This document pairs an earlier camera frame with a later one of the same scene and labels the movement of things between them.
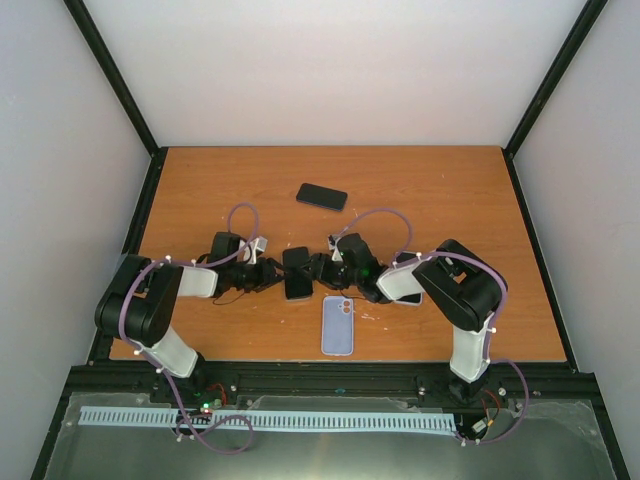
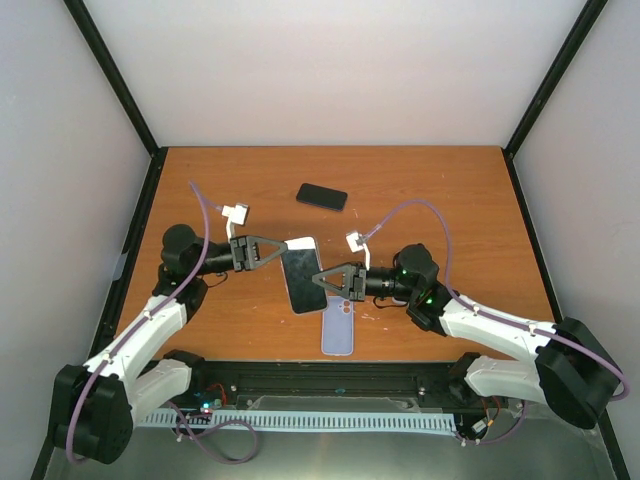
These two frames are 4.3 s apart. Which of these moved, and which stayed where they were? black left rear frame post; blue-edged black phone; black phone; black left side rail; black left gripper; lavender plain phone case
Moved: black phone; black left gripper
Stayed: lavender plain phone case; black left side rail; black left rear frame post; blue-edged black phone
